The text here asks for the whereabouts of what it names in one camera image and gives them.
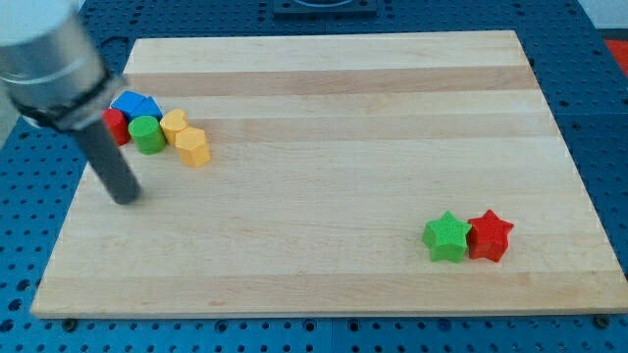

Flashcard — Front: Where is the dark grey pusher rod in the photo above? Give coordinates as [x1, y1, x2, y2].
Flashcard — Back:
[71, 120, 141, 205]

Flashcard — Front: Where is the yellow hexagon block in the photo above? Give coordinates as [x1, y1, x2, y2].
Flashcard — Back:
[175, 126, 211, 167]

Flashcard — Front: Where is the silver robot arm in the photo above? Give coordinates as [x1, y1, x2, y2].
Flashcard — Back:
[1, 0, 141, 205]

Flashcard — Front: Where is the green star block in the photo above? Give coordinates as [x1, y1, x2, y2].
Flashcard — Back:
[422, 211, 472, 263]

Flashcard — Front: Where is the red star block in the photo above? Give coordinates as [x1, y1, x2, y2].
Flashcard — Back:
[467, 209, 514, 263]

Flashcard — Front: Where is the red cylinder block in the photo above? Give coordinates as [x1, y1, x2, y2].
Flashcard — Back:
[102, 108, 131, 146]

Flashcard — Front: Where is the green cylinder block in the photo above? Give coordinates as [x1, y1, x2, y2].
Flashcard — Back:
[128, 116, 166, 155]

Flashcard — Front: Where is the blue cube block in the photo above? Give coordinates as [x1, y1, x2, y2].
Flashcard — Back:
[110, 90, 146, 121]

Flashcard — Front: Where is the blue triangle block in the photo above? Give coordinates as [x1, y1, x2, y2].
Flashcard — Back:
[130, 96, 163, 121]

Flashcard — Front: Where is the yellow heart block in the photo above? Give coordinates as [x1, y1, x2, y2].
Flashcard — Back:
[159, 109, 189, 145]

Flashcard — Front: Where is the light wooden board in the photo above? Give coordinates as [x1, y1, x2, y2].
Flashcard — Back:
[31, 30, 627, 319]

